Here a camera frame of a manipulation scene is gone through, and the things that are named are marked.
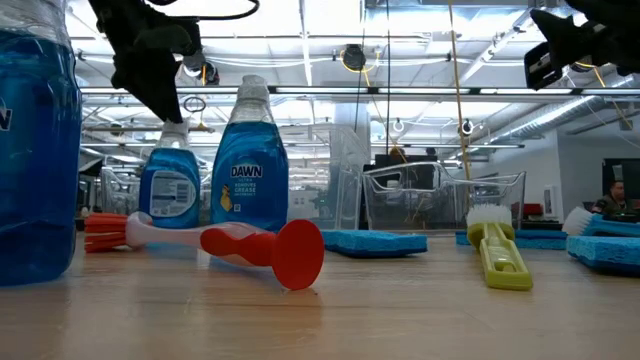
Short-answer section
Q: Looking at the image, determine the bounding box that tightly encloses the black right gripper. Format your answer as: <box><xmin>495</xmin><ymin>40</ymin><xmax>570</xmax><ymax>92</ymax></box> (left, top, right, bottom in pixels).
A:
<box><xmin>524</xmin><ymin>0</ymin><xmax>640</xmax><ymax>91</ymax></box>

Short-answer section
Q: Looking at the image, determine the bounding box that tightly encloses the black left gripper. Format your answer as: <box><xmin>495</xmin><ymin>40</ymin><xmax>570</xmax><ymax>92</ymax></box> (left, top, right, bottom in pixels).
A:
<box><xmin>88</xmin><ymin>0</ymin><xmax>204</xmax><ymax>124</ymax></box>

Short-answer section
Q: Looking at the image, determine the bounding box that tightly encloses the blue Dawn dish soap bottle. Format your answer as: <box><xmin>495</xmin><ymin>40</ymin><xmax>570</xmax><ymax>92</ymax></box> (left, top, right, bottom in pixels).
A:
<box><xmin>0</xmin><ymin>0</ymin><xmax>84</xmax><ymax>287</ymax></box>
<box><xmin>138</xmin><ymin>119</ymin><xmax>202</xmax><ymax>230</ymax></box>
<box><xmin>209</xmin><ymin>74</ymin><xmax>290</xmax><ymax>234</ymax></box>

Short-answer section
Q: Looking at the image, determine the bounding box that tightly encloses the blue kitchen sponge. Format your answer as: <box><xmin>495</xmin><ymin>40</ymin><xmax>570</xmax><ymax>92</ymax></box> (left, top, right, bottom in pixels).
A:
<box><xmin>454</xmin><ymin>228</ymin><xmax>569</xmax><ymax>251</ymax></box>
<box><xmin>566</xmin><ymin>234</ymin><xmax>640</xmax><ymax>277</ymax></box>
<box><xmin>319</xmin><ymin>229</ymin><xmax>430</xmax><ymax>260</ymax></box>

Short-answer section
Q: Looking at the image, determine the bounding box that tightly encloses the lime green dish brush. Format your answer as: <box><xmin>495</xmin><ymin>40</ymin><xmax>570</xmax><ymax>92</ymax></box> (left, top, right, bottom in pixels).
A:
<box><xmin>465</xmin><ymin>203</ymin><xmax>535</xmax><ymax>292</ymax></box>

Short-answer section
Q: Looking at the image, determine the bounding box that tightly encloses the person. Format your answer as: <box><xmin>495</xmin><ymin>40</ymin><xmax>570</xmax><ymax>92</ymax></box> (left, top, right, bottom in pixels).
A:
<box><xmin>592</xmin><ymin>179</ymin><xmax>632</xmax><ymax>217</ymax></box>

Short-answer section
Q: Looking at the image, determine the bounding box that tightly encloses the long ceiling light bar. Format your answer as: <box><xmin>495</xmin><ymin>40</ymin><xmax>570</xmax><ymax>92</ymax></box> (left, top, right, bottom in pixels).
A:
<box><xmin>79</xmin><ymin>85</ymin><xmax>640</xmax><ymax>97</ymax></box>

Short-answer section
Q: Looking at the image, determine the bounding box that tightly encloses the deep clear plastic tub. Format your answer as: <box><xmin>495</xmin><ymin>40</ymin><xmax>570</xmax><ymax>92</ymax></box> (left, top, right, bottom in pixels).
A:
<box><xmin>287</xmin><ymin>123</ymin><xmax>372</xmax><ymax>232</ymax></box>

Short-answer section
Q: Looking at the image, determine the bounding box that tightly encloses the black hanging cable loop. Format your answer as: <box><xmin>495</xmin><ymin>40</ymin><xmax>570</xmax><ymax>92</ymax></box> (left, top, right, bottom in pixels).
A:
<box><xmin>182</xmin><ymin>95</ymin><xmax>207</xmax><ymax>114</ymax></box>

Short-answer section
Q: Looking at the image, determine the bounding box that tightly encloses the silver ventilation duct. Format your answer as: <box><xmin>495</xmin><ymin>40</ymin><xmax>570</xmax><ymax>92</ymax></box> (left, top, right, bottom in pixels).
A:
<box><xmin>492</xmin><ymin>74</ymin><xmax>640</xmax><ymax>146</ymax></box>

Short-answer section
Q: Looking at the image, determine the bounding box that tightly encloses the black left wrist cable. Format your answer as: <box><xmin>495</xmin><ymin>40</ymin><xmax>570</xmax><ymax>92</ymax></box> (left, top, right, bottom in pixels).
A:
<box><xmin>144</xmin><ymin>0</ymin><xmax>261</xmax><ymax>22</ymax></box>

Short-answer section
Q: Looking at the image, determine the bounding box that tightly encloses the yellow hanging cable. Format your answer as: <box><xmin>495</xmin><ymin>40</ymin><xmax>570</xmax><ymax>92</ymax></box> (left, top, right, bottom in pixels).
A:
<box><xmin>447</xmin><ymin>0</ymin><xmax>474</xmax><ymax>182</ymax></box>

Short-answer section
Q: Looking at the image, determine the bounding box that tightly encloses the dark wall screen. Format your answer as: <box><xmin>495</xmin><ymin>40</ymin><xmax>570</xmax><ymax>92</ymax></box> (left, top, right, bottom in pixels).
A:
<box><xmin>602</xmin><ymin>157</ymin><xmax>640</xmax><ymax>201</ymax></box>

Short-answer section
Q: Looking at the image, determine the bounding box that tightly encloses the white wall dispenser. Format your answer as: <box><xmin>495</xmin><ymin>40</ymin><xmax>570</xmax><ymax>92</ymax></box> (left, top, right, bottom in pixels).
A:
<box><xmin>543</xmin><ymin>184</ymin><xmax>559</xmax><ymax>217</ymax></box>

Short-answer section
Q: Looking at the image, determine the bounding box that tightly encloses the clear plastic bin with handles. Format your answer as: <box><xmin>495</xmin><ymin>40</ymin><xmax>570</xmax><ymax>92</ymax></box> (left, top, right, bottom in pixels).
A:
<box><xmin>362</xmin><ymin>160</ymin><xmax>527</xmax><ymax>232</ymax></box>

